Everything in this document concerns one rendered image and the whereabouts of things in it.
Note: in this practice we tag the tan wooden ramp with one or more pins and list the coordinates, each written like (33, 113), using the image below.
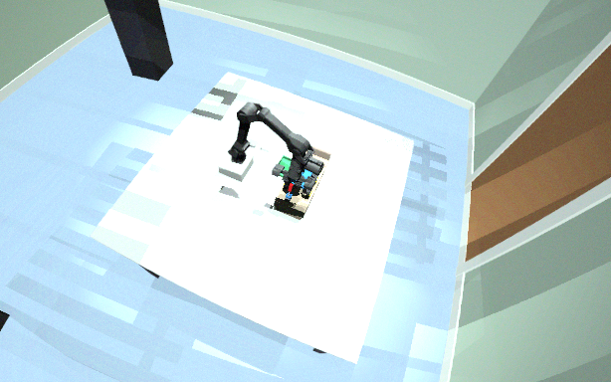
(296, 206)

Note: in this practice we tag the blue wheeled trolley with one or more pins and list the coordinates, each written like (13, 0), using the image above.
(307, 192)

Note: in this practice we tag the green tray floor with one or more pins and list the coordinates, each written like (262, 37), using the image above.
(286, 163)

